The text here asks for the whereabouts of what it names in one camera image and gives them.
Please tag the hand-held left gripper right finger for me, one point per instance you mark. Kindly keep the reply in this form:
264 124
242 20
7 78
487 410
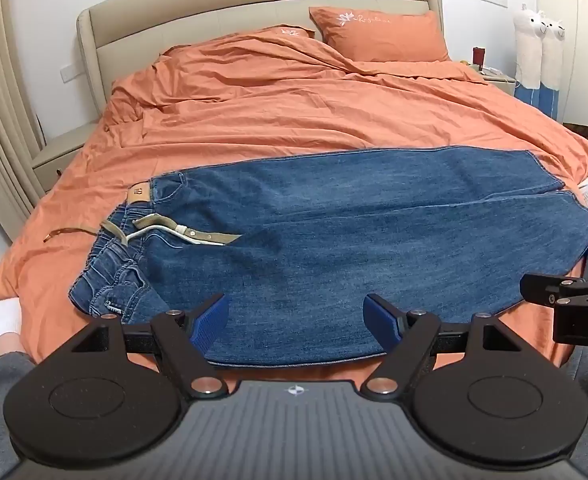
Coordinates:
380 320

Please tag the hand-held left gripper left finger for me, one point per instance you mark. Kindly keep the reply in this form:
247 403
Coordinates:
212 321

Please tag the blue denim pants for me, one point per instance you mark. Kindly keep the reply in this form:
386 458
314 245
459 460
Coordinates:
324 255

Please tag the khaki belt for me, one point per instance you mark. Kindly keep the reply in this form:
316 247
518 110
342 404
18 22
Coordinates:
173 227

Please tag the white alpaca plush toy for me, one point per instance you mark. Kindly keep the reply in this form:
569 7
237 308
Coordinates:
528 50
553 60

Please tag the pale wooden nightstand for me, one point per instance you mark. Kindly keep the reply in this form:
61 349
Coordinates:
499 80

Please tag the orange duvet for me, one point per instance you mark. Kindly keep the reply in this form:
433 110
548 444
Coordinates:
254 110

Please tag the cream wardrobe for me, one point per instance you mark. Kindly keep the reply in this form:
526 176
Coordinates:
581 35

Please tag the beige padded nightstand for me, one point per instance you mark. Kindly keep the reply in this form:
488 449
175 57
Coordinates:
61 152

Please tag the large orange pillow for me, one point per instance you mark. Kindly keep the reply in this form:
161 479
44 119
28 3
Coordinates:
381 32

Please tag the beige curtain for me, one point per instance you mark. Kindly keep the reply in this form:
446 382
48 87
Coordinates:
1 110

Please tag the flat orange pillow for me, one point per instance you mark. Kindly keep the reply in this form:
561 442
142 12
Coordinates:
291 32

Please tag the beige padded headboard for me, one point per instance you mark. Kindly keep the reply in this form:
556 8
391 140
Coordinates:
183 15

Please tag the white wall outlet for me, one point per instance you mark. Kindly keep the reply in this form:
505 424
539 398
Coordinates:
67 73

